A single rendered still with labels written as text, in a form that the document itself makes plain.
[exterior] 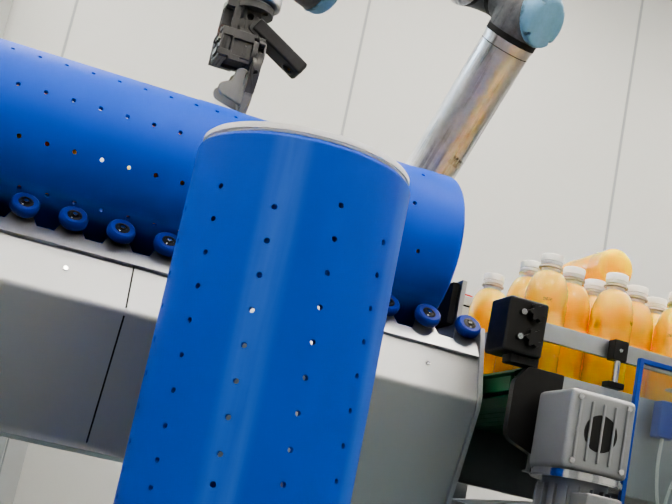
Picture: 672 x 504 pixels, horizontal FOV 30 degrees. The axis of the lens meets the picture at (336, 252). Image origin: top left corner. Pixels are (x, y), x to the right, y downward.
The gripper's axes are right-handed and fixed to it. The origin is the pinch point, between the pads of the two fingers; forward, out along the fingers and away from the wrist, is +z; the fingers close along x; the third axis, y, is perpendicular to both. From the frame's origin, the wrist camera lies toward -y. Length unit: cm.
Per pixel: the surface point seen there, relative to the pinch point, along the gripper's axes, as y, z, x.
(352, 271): -5, 36, 61
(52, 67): 32.8, 5.1, 10.9
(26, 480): -8, 62, -278
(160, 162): 13.5, 15.8, 14.1
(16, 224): 31.8, 30.5, 11.0
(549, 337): -54, 28, 21
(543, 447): -51, 46, 29
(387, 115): -110, -109, -257
